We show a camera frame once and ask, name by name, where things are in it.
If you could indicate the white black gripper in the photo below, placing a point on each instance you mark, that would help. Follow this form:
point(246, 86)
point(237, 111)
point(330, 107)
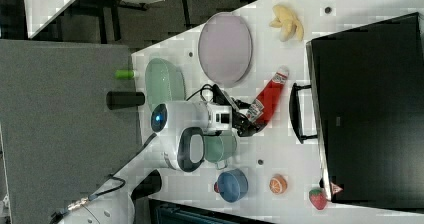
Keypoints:
point(221, 119)

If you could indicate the red ketchup bottle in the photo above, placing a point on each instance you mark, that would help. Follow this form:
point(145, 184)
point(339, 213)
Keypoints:
point(264, 105)

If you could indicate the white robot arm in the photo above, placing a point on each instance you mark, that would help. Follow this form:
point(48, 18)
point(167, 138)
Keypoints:
point(176, 142)

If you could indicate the toy strawberry near oven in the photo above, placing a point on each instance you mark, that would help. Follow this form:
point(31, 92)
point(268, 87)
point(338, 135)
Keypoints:
point(317, 198)

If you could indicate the black silver toaster oven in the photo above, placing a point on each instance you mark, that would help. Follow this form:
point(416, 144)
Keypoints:
point(367, 87)

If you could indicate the green mug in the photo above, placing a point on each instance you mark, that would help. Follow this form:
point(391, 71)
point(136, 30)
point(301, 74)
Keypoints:
point(218, 149)

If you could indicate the blue mug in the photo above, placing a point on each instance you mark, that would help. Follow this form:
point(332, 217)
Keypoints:
point(233, 185)

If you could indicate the lilac round plate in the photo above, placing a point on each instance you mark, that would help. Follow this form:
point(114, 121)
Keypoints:
point(225, 49)

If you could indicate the toy orange half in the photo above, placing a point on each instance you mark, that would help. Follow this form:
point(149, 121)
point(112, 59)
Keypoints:
point(277, 184)

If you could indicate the toy strawberry by blue mug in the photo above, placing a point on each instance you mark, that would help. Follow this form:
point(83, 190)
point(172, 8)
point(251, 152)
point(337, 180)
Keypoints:
point(216, 188)

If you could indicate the green perforated colander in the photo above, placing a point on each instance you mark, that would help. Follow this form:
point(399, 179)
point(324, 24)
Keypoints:
point(164, 82)

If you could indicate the peeled toy banana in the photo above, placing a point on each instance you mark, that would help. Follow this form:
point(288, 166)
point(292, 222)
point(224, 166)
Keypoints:
point(288, 23)

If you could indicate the green cylinder object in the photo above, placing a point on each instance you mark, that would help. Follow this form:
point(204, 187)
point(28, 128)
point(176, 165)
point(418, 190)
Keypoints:
point(126, 74)

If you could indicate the grey side table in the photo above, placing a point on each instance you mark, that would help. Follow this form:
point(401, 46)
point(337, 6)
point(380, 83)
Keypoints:
point(59, 139)

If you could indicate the black cylinder post upper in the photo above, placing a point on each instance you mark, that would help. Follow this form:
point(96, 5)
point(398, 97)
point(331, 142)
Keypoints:
point(120, 100)

